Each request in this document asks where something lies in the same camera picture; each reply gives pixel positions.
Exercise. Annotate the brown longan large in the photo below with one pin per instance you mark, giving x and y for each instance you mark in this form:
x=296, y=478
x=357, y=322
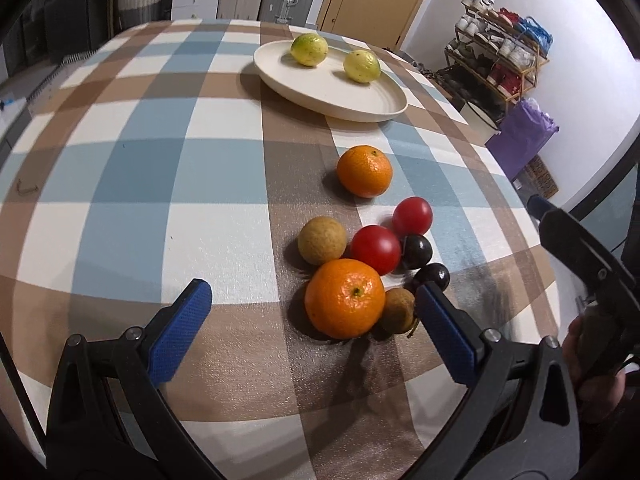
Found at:
x=321, y=240

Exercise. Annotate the red tomato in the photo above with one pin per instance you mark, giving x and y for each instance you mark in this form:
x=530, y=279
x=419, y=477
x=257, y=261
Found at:
x=412, y=216
x=377, y=247

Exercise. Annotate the orange mandarin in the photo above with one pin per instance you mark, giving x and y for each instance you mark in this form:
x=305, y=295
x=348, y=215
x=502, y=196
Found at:
x=344, y=299
x=365, y=171

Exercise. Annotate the brown longan small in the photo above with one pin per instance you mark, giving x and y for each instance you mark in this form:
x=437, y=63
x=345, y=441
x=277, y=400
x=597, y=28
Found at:
x=398, y=315

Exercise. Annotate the person's right hand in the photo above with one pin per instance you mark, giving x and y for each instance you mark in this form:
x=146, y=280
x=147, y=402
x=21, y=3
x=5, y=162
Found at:
x=599, y=396

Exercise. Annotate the checkered tablecloth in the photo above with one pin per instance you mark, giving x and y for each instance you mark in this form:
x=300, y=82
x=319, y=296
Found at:
x=165, y=158

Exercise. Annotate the dark plum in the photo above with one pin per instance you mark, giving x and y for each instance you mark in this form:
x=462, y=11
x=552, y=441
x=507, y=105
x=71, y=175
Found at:
x=433, y=272
x=416, y=251

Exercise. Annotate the cream round plate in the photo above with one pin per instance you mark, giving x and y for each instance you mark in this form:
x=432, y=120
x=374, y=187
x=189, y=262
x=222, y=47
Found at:
x=326, y=89

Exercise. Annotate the wooden shoe rack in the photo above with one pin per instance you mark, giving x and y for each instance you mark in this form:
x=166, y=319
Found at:
x=501, y=49

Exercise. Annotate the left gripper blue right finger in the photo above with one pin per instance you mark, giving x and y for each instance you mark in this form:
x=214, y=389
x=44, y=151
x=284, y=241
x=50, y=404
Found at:
x=454, y=334

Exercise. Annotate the purple bag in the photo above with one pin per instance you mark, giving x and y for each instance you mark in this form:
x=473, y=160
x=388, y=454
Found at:
x=524, y=131

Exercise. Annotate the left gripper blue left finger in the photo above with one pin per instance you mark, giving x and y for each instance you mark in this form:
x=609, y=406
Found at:
x=173, y=329

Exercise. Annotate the white laundry basket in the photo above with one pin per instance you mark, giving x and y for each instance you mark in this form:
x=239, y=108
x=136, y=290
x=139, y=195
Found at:
x=137, y=12

